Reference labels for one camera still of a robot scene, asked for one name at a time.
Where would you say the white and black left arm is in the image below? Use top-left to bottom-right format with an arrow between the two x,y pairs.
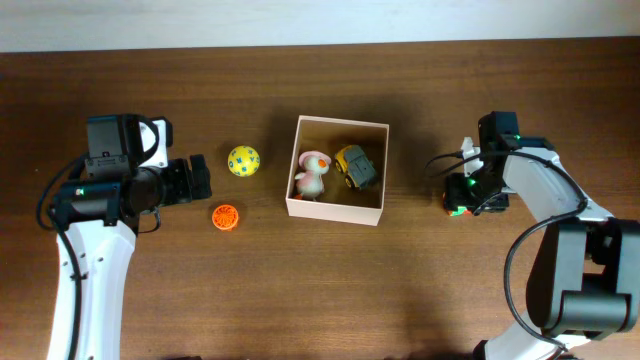
38,114 -> 212,359

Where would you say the white duck toy pink hat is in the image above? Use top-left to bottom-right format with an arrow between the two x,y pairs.
294,151 -> 332,201

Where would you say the white open cardboard box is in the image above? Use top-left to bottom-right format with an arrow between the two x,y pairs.
285,115 -> 390,226

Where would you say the yellow ball with blue letters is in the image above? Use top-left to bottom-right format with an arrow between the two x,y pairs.
227,145 -> 261,177

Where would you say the yellow and grey toy truck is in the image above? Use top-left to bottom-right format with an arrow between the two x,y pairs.
334,145 -> 378,190

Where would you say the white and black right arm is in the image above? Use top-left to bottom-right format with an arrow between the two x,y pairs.
443,111 -> 639,360

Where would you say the orange round lattice toy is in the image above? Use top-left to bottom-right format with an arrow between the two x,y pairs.
211,204 -> 239,231

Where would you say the colourful puzzle cube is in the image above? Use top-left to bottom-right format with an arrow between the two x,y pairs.
443,192 -> 473,217

